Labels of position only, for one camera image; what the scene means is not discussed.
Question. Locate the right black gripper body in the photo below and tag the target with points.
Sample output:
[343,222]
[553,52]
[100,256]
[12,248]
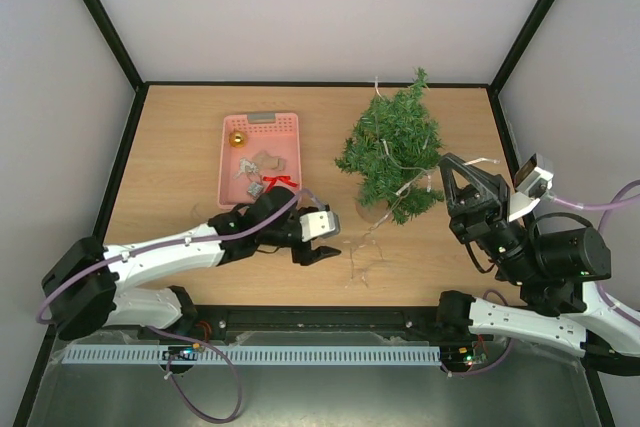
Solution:
[478,202]

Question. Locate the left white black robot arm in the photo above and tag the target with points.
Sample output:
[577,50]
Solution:
[93,285]

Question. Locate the beige felt ornament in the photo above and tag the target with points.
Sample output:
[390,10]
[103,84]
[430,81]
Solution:
[268,162]

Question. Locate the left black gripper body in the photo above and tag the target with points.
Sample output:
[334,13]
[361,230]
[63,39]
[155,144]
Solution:
[302,256]

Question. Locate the light blue cable duct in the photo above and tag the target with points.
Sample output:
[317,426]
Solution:
[254,355]

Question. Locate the black frame rail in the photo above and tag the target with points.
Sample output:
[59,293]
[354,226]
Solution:
[225,323]

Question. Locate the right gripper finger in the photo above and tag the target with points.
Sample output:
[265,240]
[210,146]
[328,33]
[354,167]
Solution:
[456,180]
[488,187]

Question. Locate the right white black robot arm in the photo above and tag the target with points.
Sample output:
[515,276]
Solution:
[559,274]

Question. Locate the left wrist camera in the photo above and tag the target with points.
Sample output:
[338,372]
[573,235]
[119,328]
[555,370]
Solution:
[317,224]

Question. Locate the gold bauble ornament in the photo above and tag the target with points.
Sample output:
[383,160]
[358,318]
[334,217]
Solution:
[237,139]

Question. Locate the silver reindeer ornament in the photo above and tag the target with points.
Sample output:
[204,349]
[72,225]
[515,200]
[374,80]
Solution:
[249,170]

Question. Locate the silver gift box ornament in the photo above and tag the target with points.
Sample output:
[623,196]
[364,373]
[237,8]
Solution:
[255,189]

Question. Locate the red ribbon bow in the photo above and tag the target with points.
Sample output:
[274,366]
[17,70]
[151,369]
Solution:
[273,181]

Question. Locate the small green christmas tree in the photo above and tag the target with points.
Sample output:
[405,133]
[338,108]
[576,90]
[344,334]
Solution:
[395,147]

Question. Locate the pink plastic basket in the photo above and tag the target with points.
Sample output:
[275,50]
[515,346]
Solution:
[277,133]

